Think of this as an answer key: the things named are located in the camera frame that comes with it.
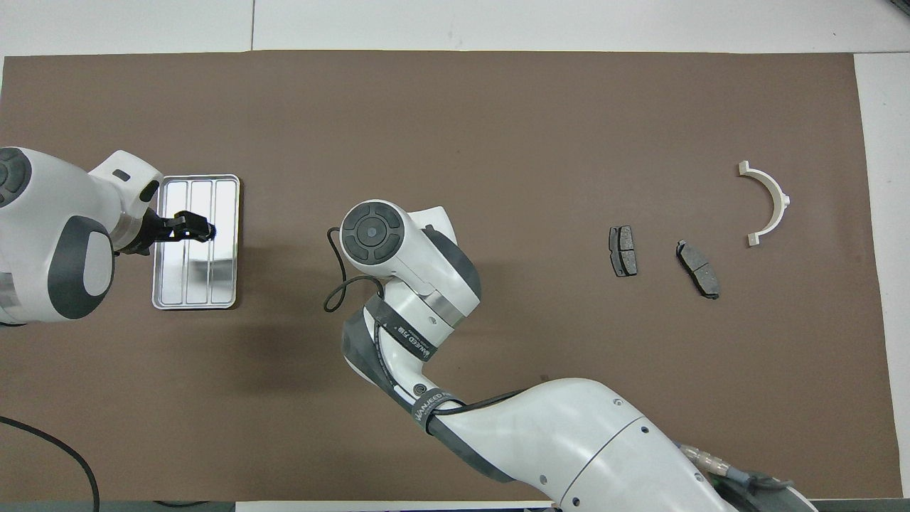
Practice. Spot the long grey brake pad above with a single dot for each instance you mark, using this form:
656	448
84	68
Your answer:
698	269

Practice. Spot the large black bearing gear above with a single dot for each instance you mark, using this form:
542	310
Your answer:
207	232

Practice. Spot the silver metal tray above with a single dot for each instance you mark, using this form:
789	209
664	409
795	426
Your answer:
224	274

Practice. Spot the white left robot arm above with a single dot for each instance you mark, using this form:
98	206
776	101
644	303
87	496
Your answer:
43	213

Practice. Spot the white semicircular bracket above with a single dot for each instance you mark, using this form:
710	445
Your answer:
783	203

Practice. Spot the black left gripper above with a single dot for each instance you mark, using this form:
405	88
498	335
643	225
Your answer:
160	231

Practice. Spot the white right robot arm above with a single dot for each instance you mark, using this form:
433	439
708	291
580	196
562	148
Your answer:
569	441

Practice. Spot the brown table mat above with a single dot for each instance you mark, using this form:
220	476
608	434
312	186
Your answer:
569	142

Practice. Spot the short grey brake pad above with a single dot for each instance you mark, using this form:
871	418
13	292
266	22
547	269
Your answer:
623	250

